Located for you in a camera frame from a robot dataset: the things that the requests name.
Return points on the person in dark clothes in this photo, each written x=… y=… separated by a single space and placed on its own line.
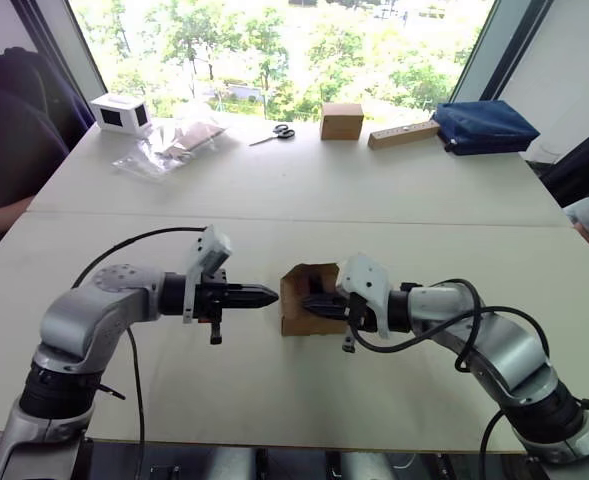
x=9 y=150

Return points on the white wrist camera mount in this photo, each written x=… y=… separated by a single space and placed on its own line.
x=366 y=280
x=209 y=252

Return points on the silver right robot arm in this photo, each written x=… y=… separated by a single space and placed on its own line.
x=514 y=350

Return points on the white box with black windows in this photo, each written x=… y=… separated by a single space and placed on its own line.
x=119 y=114

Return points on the closed small cardboard box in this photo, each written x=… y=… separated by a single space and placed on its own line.
x=341 y=122

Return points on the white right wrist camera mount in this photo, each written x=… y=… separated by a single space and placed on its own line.
x=366 y=280

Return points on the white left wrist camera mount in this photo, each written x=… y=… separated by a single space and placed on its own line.
x=209 y=252

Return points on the small cardboard box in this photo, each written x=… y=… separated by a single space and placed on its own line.
x=294 y=312
x=341 y=122

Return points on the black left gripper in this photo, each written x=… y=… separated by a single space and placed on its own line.
x=209 y=300

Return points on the clear empty plastic bag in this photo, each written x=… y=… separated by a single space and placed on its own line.
x=144 y=165

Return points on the long wooden block with holes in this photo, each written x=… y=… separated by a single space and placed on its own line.
x=404 y=134

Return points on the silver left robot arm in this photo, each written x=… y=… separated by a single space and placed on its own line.
x=89 y=310

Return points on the dark blue fabric pouch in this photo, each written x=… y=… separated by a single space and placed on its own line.
x=484 y=127

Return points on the clear bag with brown cardboard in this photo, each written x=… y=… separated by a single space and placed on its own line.
x=199 y=136

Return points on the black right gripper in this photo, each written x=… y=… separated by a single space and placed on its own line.
x=361 y=317

